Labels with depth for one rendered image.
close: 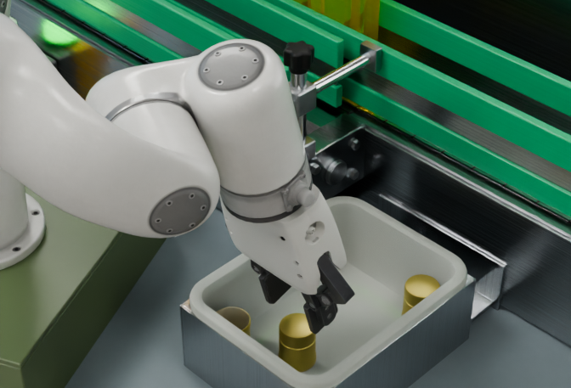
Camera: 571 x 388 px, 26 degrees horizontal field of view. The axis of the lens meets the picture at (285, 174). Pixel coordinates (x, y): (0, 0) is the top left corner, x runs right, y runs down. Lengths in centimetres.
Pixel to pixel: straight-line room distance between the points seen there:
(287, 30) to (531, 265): 35
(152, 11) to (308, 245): 43
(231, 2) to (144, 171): 54
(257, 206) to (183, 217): 11
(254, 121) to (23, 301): 35
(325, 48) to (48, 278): 36
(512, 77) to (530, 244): 17
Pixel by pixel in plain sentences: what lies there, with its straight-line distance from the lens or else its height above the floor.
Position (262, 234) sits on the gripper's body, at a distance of 100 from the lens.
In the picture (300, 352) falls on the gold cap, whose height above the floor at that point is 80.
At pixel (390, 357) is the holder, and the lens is 112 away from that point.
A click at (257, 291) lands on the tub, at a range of 119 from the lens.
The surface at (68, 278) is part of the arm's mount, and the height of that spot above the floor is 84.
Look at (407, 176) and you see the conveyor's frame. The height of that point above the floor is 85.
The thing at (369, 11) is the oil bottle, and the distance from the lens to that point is 130.
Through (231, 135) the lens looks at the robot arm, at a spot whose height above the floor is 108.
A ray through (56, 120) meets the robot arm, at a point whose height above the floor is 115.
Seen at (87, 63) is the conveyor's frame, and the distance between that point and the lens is 145.
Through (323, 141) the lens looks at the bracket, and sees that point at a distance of 124.
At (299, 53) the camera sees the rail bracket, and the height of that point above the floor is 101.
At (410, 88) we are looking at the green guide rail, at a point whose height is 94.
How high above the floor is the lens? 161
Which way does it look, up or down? 37 degrees down
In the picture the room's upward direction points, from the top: straight up
